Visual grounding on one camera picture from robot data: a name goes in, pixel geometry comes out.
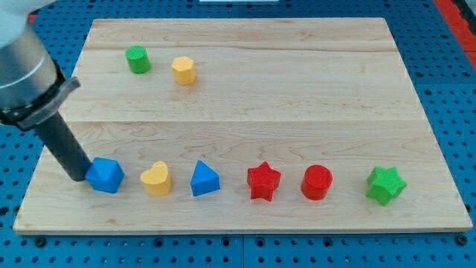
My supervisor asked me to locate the red star block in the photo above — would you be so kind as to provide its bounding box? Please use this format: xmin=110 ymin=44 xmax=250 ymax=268
xmin=247 ymin=162 xmax=281 ymax=202

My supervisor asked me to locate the green star block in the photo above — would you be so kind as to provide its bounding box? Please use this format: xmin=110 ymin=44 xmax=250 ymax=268
xmin=365 ymin=166 xmax=408 ymax=206

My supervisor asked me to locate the blue cube block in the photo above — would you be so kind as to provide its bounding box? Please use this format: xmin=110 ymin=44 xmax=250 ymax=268
xmin=85 ymin=157 xmax=124 ymax=194

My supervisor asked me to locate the light wooden board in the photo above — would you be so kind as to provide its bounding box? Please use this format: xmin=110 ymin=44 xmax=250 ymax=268
xmin=13 ymin=17 xmax=473 ymax=235

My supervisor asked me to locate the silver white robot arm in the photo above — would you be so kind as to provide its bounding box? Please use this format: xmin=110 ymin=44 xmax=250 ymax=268
xmin=1 ymin=0 xmax=91 ymax=182

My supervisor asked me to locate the red cylinder block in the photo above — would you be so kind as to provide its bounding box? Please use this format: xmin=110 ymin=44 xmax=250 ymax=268
xmin=301 ymin=165 xmax=333 ymax=200

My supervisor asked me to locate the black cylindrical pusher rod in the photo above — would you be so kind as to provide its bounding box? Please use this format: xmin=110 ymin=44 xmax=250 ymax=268
xmin=34 ymin=112 xmax=91 ymax=182

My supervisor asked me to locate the blue triangle block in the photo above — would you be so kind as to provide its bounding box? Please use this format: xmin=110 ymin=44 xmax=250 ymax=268
xmin=190 ymin=160 xmax=220 ymax=197

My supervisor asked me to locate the yellow hexagon block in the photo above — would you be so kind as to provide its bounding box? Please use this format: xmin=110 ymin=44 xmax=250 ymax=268
xmin=171 ymin=56 xmax=196 ymax=85

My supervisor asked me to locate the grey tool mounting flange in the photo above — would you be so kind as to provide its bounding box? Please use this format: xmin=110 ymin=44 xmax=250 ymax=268
xmin=1 ymin=66 xmax=80 ymax=130

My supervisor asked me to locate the green cylinder block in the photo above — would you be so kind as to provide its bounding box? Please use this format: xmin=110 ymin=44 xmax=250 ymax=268
xmin=125 ymin=45 xmax=151 ymax=74

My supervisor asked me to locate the yellow heart block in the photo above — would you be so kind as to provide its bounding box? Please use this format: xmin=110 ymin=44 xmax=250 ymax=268
xmin=140 ymin=161 xmax=172 ymax=196

